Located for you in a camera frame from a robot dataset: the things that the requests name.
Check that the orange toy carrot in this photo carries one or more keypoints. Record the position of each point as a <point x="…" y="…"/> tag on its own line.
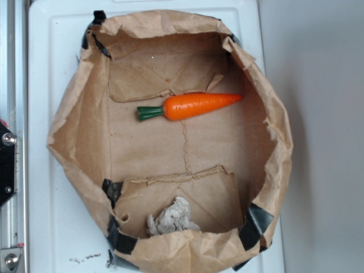
<point x="185" y="106"/>

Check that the aluminium frame rail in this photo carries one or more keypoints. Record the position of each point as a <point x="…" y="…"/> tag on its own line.
<point x="14" y="53"/>

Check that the brown paper bag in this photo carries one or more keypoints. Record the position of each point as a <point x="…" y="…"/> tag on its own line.
<point x="232" y="165"/>

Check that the black metal bracket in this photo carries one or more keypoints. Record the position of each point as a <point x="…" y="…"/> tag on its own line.
<point x="7" y="163"/>

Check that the crumpled white paper wad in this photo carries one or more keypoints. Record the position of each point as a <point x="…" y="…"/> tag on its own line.
<point x="176" y="217"/>

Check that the white plastic tray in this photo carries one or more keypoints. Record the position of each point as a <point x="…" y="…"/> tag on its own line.
<point x="63" y="235"/>

